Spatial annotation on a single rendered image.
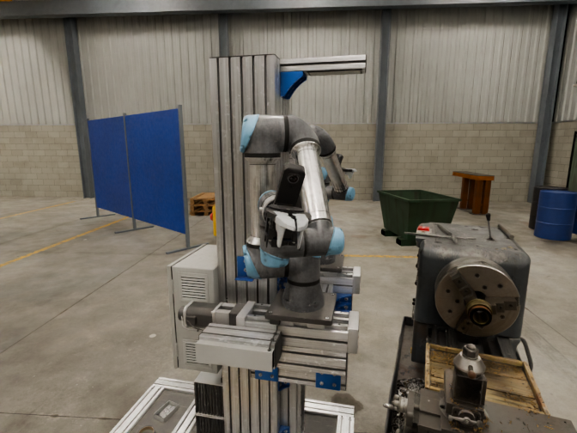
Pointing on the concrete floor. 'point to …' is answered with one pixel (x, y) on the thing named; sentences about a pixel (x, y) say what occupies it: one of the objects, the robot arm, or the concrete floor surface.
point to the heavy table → (479, 203)
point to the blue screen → (142, 169)
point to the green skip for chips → (413, 211)
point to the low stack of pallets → (203, 201)
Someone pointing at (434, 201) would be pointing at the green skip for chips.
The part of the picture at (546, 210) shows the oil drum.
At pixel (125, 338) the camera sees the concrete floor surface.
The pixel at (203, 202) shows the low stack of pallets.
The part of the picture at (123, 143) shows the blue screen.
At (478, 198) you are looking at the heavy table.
